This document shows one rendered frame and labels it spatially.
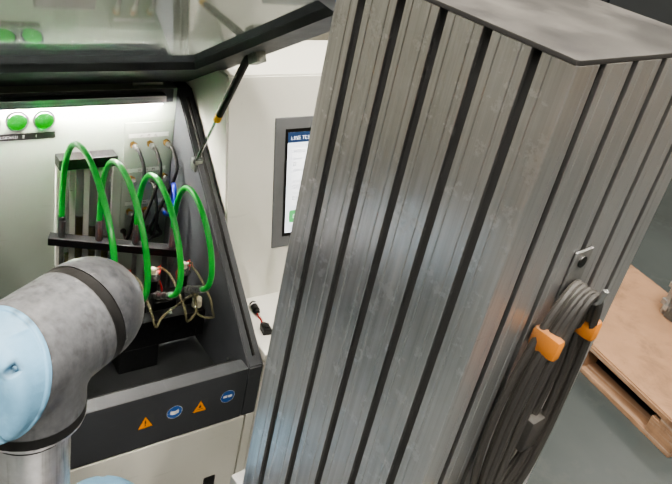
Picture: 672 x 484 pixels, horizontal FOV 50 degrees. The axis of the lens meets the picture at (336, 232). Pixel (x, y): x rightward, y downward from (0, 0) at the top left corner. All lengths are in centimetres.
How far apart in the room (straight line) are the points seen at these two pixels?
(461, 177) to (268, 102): 129
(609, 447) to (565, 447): 22
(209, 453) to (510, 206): 149
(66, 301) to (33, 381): 9
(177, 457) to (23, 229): 69
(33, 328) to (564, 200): 48
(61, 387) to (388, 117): 39
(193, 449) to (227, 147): 75
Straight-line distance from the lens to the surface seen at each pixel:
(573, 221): 63
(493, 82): 56
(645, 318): 422
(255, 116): 183
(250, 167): 185
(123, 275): 81
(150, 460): 187
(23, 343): 72
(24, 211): 197
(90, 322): 76
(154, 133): 197
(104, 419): 171
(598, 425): 361
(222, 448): 197
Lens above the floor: 214
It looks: 30 degrees down
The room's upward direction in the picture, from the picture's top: 13 degrees clockwise
